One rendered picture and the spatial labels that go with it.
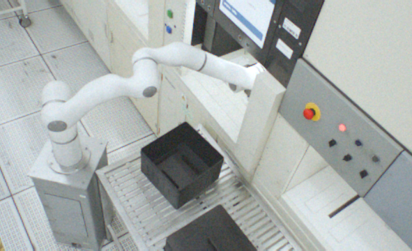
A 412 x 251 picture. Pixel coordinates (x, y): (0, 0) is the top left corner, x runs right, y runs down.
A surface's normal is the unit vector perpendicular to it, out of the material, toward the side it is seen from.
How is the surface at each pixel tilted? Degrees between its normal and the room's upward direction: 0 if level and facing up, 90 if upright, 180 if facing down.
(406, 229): 90
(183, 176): 0
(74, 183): 0
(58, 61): 0
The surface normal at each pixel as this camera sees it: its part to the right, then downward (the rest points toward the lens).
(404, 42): -0.81, 0.36
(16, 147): 0.13, -0.66
